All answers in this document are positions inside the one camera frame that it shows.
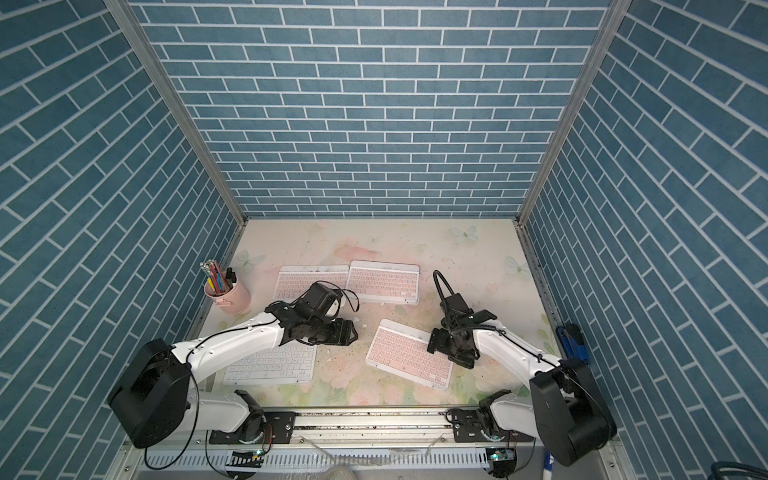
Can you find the aluminium corner post left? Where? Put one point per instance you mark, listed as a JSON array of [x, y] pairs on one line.
[[129, 25]]

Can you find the aluminium corner post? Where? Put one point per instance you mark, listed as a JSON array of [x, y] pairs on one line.
[[596, 55], [129, 25]]

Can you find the aluminium corner post right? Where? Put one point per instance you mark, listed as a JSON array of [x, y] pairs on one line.
[[596, 55]]

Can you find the white key keyboard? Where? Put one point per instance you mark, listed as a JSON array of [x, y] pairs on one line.
[[292, 363]]

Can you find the coloured pens bundle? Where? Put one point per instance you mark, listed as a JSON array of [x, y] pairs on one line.
[[218, 280]]

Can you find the pink keyboard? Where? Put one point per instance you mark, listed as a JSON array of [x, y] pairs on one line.
[[383, 282], [292, 281], [403, 351]]

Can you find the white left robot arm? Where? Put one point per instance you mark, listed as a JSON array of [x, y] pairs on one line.
[[159, 394]]

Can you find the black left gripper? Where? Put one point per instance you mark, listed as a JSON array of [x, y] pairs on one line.
[[340, 338]]

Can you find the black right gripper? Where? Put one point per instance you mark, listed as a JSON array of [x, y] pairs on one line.
[[437, 341]]

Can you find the pink pen holder cup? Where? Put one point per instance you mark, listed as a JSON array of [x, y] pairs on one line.
[[236, 301]]

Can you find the blue stapler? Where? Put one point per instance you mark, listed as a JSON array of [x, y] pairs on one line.
[[572, 342]]

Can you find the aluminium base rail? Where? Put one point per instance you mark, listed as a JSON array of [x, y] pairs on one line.
[[362, 443]]

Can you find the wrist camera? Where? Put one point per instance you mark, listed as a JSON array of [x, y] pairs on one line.
[[454, 306], [322, 299]]

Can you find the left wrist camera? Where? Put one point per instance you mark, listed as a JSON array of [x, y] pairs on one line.
[[322, 299]]

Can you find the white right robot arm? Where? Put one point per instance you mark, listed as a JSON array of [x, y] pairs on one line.
[[565, 409]]

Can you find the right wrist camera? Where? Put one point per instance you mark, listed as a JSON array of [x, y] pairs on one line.
[[454, 306]]

